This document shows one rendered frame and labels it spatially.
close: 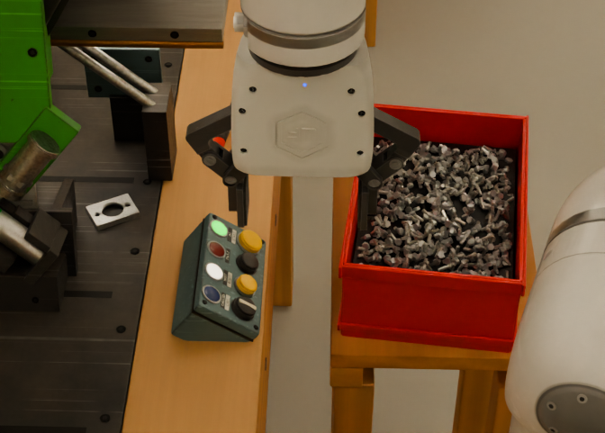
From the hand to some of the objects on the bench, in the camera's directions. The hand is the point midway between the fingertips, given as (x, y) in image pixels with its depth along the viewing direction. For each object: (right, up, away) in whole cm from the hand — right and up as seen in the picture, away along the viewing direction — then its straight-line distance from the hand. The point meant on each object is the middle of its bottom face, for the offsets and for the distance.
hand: (302, 207), depth 100 cm
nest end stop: (-29, -8, +48) cm, 57 cm away
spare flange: (-23, -1, +59) cm, 63 cm away
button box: (-9, -12, +52) cm, 54 cm away
